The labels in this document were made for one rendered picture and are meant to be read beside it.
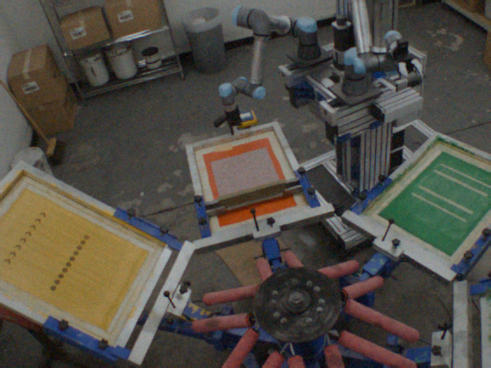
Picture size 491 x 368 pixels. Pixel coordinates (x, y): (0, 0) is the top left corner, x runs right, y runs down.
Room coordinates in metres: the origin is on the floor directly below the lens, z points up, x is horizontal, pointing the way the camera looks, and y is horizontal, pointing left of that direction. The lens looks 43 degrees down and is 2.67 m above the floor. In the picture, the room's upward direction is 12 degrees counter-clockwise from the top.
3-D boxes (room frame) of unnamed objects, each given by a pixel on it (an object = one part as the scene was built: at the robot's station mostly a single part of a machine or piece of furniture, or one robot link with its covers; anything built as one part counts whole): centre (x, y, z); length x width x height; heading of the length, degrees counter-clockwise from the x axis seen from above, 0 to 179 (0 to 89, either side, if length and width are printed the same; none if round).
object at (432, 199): (1.35, -0.81, 1.05); 1.08 x 0.61 x 0.23; 125
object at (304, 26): (2.56, -0.51, 1.42); 0.13 x 0.12 x 0.14; 41
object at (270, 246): (1.32, -0.02, 1.02); 0.17 x 0.06 x 0.05; 5
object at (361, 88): (2.08, -0.66, 1.31); 0.15 x 0.15 x 0.10
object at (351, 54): (2.08, -0.66, 1.42); 0.13 x 0.12 x 0.14; 83
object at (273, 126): (1.88, 0.03, 0.97); 0.79 x 0.58 x 0.04; 5
